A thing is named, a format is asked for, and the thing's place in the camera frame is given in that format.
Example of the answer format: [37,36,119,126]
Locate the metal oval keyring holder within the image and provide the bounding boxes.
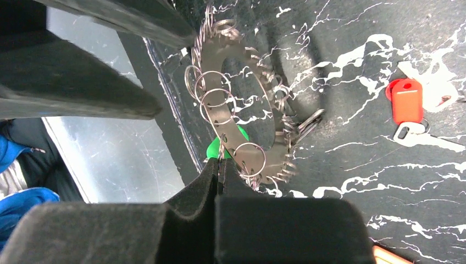
[184,4,324,190]

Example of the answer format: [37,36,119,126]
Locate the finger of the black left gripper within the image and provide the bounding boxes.
[1,30,162,119]
[40,0,197,49]

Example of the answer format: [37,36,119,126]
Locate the aluminium frame rail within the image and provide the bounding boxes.
[143,38,204,178]

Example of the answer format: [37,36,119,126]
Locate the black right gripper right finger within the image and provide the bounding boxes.
[214,159,375,263]

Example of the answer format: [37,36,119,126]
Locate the white and red key tag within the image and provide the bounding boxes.
[397,61,459,113]

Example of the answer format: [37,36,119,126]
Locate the green key tag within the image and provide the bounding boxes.
[206,125,249,159]

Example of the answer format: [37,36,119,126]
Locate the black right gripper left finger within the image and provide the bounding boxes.
[1,159,219,263]

